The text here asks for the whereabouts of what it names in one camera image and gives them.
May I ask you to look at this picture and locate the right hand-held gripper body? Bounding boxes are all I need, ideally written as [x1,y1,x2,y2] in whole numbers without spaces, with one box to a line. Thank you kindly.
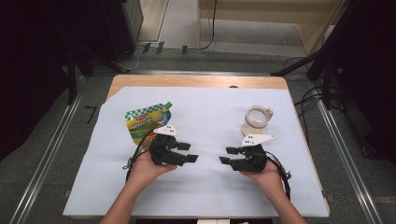
[231,133,276,173]

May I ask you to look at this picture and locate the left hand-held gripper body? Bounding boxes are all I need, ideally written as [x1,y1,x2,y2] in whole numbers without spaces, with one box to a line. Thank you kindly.
[148,124,188,167]

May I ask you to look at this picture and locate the beige paper cup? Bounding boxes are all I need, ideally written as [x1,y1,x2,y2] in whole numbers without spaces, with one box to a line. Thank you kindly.
[240,121,264,137]

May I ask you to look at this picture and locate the green yellow spout pouch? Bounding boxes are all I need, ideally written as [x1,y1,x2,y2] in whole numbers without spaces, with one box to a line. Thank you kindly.
[124,101,174,146]

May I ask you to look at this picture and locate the person's right hand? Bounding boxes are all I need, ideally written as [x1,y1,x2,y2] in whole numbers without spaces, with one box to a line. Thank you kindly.
[239,160,283,196]

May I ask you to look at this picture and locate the person's left hand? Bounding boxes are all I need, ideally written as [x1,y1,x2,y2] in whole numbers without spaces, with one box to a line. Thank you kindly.
[125,151,178,191]

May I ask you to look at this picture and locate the white cloth mat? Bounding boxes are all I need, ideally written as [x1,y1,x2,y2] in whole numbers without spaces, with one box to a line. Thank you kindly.
[63,86,331,218]

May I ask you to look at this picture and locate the wooden table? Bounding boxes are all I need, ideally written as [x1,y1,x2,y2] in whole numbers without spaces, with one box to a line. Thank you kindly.
[68,74,332,219]

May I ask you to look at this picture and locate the black tripod stand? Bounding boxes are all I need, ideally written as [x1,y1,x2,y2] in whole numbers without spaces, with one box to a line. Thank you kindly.
[270,0,359,110]

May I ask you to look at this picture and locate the black metal stand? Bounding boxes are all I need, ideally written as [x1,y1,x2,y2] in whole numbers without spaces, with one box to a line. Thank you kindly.
[64,46,127,105]

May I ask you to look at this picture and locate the black cabinet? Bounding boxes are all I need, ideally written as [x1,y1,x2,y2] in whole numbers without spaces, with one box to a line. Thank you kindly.
[101,0,145,63]

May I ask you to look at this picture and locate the light wooden furniture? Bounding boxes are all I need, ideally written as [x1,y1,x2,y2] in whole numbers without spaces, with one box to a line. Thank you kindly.
[196,0,347,56]

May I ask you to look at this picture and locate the black floor cables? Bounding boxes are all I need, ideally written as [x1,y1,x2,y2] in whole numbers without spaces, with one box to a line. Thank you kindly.
[282,55,344,141]

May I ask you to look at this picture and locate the metal floor rail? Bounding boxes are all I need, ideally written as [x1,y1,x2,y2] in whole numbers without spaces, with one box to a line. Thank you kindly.
[315,98,385,224]
[8,92,84,224]

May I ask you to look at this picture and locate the white floor cable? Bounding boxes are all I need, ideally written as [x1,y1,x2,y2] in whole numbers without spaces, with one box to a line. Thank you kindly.
[122,46,140,71]

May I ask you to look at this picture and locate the hanging black cable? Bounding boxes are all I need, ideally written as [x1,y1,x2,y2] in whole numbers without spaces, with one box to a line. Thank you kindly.
[199,0,219,51]

